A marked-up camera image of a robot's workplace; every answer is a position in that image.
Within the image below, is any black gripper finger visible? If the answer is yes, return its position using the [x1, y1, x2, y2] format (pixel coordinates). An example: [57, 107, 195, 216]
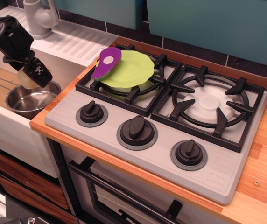
[22, 58, 53, 88]
[7, 61, 24, 72]

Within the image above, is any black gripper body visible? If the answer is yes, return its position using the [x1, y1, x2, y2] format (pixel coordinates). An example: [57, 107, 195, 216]
[0, 15, 35, 66]

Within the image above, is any beige toy potato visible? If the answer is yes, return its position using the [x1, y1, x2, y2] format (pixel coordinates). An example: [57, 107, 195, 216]
[17, 66, 53, 89]

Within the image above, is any purple toy eggplant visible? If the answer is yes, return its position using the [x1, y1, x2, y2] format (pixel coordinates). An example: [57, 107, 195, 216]
[92, 47, 122, 81]

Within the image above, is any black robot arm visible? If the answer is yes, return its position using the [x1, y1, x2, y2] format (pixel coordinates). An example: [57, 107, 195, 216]
[0, 15, 52, 87]

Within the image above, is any small steel pot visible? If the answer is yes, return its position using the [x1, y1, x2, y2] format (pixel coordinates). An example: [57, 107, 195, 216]
[0, 78, 61, 120]

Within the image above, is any lime green plate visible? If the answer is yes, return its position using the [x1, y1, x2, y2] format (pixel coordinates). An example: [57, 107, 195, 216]
[100, 50, 155, 88]

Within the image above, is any grey toy faucet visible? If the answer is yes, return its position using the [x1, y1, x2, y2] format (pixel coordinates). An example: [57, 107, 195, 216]
[23, 0, 59, 40]

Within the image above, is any black left stove knob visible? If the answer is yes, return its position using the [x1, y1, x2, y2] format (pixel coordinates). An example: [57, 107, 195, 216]
[76, 100, 108, 128]

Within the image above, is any black left burner grate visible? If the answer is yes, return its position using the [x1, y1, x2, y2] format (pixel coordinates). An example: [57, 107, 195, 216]
[76, 44, 183, 117]

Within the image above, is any black burner grate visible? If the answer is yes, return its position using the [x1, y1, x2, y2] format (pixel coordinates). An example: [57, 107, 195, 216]
[151, 65, 267, 153]
[76, 44, 183, 117]

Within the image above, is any teal cabinet left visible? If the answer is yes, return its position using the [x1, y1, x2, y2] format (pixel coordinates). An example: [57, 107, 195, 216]
[55, 0, 144, 29]

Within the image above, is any teal cabinet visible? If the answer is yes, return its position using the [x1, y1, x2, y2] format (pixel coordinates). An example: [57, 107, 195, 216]
[147, 0, 267, 65]
[55, 0, 144, 29]

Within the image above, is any wooden drawer front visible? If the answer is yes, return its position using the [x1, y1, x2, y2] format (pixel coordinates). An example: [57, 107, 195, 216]
[0, 150, 76, 224]

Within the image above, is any toy oven door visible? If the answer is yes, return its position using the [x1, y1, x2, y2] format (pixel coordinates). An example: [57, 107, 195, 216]
[61, 146, 224, 224]

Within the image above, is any grey toy stove top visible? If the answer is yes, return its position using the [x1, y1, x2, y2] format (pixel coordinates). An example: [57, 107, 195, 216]
[44, 63, 267, 206]

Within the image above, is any white right burner disc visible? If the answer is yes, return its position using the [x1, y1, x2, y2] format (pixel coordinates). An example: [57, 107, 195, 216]
[177, 80, 243, 124]

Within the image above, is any black right stove knob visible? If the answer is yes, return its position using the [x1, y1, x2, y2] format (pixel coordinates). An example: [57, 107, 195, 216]
[170, 140, 208, 171]

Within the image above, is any black right burner grate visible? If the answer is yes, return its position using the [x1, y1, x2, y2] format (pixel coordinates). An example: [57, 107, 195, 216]
[151, 65, 267, 153]

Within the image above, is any teal cabinet right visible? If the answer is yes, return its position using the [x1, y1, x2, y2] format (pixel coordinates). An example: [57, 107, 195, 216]
[147, 0, 267, 65]

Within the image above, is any black oven door handle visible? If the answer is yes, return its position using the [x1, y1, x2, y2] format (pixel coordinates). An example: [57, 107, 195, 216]
[68, 161, 183, 224]

